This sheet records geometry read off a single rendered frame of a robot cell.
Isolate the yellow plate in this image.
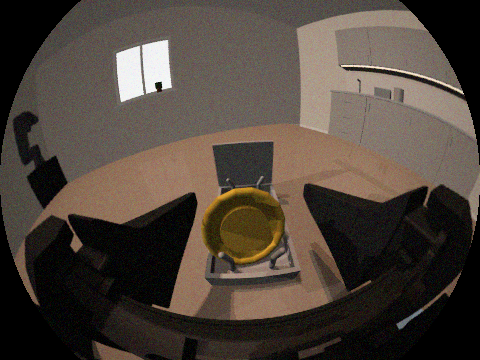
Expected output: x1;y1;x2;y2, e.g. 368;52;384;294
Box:
201;187;285;265

